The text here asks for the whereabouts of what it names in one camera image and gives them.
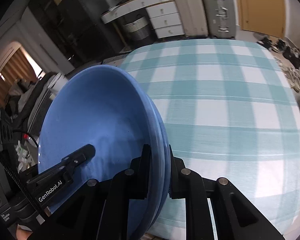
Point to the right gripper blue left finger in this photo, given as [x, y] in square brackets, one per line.
[131, 183]

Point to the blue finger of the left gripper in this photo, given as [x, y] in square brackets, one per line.
[79, 157]

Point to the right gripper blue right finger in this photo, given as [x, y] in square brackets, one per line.
[189, 185]

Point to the blue bowl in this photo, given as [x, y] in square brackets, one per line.
[150, 129]
[92, 108]

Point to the blue bowl front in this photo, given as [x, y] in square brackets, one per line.
[150, 129]

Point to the person's left hand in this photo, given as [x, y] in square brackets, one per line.
[22, 234]

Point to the white electric kettle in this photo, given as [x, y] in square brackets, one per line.
[57, 83]

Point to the teal checked tablecloth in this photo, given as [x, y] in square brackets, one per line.
[229, 112]

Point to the black refrigerator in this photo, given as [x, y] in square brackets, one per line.
[93, 39]

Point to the woven laundry basket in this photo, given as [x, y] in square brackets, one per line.
[139, 29]

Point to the white drawer desk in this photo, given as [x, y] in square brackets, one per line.
[163, 14]

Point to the silver hard suitcase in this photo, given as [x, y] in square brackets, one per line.
[221, 18]

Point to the wooden door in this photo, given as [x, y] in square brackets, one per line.
[263, 16]

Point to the beige hard suitcase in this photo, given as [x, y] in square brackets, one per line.
[193, 17]

